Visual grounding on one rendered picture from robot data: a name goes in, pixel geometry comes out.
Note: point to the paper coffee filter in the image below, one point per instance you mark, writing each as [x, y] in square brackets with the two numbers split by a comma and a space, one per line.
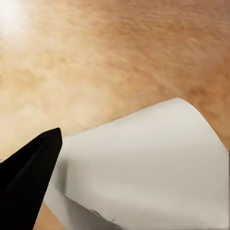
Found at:
[160, 168]

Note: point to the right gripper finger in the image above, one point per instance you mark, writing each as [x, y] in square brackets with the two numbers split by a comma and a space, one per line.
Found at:
[24, 178]

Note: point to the countertop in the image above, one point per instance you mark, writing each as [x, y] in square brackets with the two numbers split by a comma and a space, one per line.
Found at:
[79, 64]

